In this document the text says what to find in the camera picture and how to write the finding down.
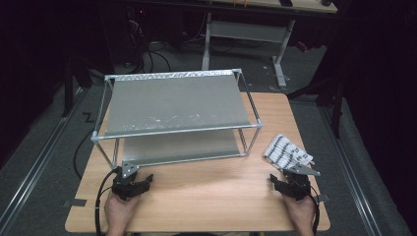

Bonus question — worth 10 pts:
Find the person's right hand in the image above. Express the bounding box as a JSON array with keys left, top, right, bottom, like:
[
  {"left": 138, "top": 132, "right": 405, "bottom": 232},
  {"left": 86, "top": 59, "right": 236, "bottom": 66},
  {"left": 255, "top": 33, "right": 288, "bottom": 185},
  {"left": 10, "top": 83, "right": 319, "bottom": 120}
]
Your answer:
[{"left": 283, "top": 195, "right": 318, "bottom": 236}]

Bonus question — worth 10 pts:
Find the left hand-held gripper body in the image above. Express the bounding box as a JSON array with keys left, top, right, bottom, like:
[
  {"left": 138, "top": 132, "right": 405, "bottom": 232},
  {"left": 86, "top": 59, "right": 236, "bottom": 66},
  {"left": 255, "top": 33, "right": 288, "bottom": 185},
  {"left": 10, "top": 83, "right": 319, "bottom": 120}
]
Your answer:
[{"left": 111, "top": 161, "right": 146, "bottom": 202}]

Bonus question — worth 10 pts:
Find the metal floor rail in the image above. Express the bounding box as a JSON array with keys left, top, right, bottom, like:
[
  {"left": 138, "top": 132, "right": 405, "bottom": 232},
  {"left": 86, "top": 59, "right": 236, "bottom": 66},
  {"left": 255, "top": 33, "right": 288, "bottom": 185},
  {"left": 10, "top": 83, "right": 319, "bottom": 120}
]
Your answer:
[
  {"left": 319, "top": 106, "right": 383, "bottom": 236},
  {"left": 0, "top": 87, "right": 87, "bottom": 230}
]

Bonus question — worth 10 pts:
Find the metal rack with grey shelves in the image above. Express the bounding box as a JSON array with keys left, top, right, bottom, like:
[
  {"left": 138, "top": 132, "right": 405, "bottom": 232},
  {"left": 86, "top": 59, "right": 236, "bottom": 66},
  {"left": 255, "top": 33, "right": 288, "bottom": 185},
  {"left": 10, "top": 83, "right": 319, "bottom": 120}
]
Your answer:
[{"left": 90, "top": 68, "right": 265, "bottom": 170}]

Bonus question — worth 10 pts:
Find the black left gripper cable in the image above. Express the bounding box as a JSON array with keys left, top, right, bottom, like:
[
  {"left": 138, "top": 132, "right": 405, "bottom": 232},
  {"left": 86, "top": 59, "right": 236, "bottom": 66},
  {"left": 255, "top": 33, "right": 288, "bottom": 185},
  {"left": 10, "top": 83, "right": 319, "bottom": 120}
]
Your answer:
[{"left": 94, "top": 167, "right": 120, "bottom": 236}]

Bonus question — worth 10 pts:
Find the background desk with white legs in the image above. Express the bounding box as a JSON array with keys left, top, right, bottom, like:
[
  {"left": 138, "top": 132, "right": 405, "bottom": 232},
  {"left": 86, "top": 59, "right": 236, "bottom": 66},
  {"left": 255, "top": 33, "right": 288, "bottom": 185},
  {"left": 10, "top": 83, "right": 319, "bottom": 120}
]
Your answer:
[{"left": 201, "top": 0, "right": 338, "bottom": 88}]

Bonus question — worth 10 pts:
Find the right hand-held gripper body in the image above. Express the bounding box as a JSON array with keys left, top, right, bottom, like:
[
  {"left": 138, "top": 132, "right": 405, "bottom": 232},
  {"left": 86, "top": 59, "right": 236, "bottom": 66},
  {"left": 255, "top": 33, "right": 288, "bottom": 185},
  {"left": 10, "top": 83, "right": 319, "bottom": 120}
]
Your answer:
[{"left": 282, "top": 162, "right": 322, "bottom": 202}]

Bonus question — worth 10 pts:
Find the black floor cable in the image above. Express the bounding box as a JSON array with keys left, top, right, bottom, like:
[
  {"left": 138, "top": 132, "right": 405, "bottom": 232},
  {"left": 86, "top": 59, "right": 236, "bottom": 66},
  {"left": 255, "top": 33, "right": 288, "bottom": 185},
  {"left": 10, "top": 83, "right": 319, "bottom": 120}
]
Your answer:
[{"left": 72, "top": 130, "right": 96, "bottom": 181}]

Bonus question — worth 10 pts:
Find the bundle of black cables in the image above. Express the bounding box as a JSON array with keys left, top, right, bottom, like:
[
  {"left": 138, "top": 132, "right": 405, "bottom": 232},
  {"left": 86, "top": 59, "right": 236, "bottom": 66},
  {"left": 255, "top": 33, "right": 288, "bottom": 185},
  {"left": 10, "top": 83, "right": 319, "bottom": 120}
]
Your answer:
[{"left": 126, "top": 40, "right": 173, "bottom": 77}]

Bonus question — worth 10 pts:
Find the person's left hand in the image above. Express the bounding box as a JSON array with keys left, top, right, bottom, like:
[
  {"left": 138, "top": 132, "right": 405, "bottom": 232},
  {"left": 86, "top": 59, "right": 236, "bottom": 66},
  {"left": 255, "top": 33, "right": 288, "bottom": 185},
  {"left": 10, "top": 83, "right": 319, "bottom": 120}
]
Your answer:
[{"left": 104, "top": 192, "right": 141, "bottom": 236}]

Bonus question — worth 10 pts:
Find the white black-striped cloth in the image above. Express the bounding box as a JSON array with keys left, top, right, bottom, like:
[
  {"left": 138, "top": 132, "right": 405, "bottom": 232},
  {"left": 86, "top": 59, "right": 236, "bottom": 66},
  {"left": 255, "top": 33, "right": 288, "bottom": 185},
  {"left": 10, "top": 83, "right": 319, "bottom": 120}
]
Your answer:
[{"left": 263, "top": 133, "right": 315, "bottom": 171}]

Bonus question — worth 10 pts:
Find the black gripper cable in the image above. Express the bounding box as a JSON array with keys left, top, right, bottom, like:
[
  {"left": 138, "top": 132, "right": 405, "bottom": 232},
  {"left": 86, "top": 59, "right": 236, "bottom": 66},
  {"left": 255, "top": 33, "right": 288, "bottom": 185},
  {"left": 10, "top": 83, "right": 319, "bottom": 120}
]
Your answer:
[
  {"left": 308, "top": 186, "right": 321, "bottom": 236},
  {"left": 94, "top": 167, "right": 120, "bottom": 236}
]

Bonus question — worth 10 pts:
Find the black stand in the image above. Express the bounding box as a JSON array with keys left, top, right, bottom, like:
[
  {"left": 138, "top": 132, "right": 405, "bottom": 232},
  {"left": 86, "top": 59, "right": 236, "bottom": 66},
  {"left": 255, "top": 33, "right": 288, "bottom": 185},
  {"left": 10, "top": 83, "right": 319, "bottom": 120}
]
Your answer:
[
  {"left": 286, "top": 77, "right": 345, "bottom": 139},
  {"left": 61, "top": 55, "right": 93, "bottom": 118}
]

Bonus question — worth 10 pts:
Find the dark computer tower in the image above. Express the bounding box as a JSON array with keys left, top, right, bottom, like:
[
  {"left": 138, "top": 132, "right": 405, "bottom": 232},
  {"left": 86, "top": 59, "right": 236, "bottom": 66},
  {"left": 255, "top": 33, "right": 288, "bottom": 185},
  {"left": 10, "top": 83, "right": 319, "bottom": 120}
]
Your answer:
[{"left": 126, "top": 6, "right": 149, "bottom": 67}]

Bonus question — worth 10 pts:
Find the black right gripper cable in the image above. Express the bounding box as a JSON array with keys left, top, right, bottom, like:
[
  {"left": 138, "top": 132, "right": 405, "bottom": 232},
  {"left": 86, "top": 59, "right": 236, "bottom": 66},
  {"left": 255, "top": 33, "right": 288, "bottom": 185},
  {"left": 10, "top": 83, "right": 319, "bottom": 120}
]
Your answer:
[{"left": 308, "top": 186, "right": 321, "bottom": 236}]

